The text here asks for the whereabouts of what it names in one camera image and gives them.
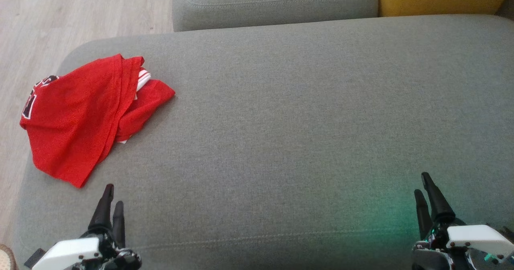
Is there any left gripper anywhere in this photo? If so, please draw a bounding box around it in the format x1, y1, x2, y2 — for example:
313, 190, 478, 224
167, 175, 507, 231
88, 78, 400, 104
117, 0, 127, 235
32, 184, 142, 270

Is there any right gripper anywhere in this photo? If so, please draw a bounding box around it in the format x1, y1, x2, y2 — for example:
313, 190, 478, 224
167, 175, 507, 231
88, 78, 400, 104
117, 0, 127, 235
412, 172, 514, 270

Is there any red basketball jersey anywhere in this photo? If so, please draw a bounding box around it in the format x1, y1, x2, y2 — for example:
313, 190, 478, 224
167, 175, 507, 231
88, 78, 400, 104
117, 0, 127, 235
19, 53, 145, 188

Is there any beige perforated laundry basket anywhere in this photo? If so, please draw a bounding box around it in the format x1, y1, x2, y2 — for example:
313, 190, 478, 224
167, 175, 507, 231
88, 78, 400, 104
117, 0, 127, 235
0, 244, 17, 270

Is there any grey sofa back cushion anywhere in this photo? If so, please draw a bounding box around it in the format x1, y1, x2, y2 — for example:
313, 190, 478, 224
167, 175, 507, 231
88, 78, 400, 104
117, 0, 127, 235
172, 0, 379, 32

